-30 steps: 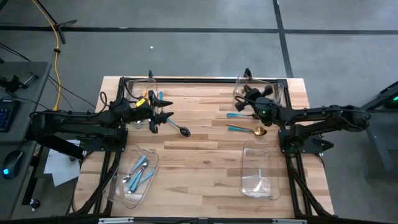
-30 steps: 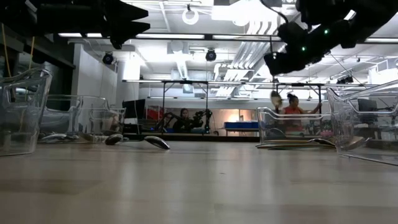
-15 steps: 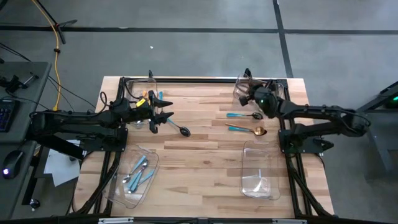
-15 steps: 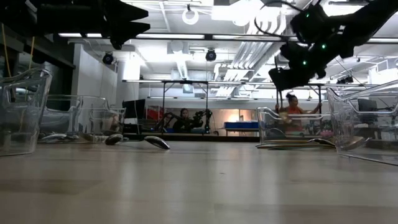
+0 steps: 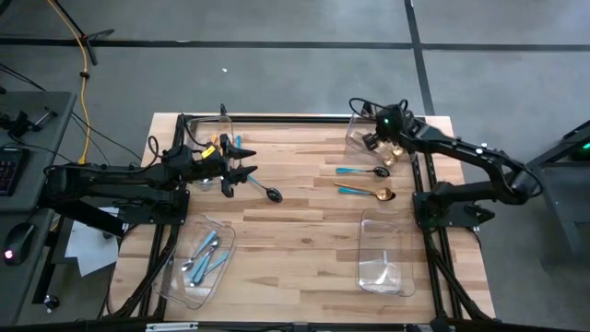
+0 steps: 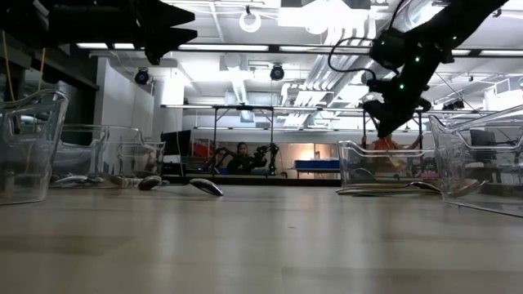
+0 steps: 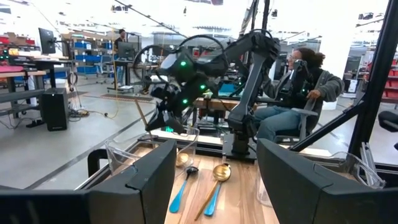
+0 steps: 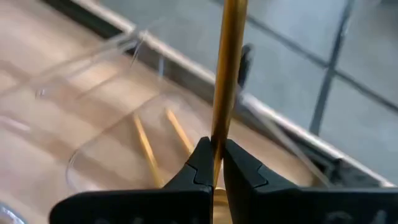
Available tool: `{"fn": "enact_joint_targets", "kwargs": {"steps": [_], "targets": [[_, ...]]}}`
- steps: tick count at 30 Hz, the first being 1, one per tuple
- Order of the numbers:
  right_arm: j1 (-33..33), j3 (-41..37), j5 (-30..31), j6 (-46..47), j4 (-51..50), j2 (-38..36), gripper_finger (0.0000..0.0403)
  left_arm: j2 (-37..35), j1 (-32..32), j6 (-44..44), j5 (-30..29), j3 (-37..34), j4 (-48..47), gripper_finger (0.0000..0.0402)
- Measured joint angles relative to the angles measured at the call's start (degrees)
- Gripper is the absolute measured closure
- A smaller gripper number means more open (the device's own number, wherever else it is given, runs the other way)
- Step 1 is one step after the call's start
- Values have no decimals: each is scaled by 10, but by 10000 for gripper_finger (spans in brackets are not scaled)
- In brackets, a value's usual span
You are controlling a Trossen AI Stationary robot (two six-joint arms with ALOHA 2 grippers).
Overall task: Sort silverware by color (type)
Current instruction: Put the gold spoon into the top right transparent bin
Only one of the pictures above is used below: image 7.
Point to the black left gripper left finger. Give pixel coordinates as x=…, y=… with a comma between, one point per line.
x=124, y=202

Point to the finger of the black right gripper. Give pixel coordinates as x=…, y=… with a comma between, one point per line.
x=178, y=127
x=158, y=119

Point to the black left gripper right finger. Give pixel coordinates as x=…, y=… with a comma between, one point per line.
x=311, y=199

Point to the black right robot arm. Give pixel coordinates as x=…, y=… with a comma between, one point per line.
x=248, y=93

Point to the green lit display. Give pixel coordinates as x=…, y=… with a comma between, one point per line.
x=168, y=129

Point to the clear plastic bin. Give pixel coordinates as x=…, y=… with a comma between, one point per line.
x=124, y=155
x=370, y=174

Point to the black rig diagonal strut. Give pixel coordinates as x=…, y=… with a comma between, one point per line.
x=329, y=126

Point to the black monitor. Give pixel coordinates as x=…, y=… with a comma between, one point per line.
x=126, y=50
x=46, y=40

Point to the person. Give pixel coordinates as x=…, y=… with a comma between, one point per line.
x=326, y=87
x=119, y=43

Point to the black office chair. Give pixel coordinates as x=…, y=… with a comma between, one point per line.
x=306, y=113

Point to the shelf with blue bins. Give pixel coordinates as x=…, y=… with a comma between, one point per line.
x=90, y=58

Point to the black computer tower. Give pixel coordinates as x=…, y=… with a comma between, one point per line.
x=54, y=109

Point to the wooden top desk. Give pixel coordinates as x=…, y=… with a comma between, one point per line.
x=21, y=74

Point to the black corner bracket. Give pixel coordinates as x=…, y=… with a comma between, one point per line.
x=91, y=161

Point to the black rig frame post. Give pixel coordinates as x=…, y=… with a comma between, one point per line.
x=376, y=77

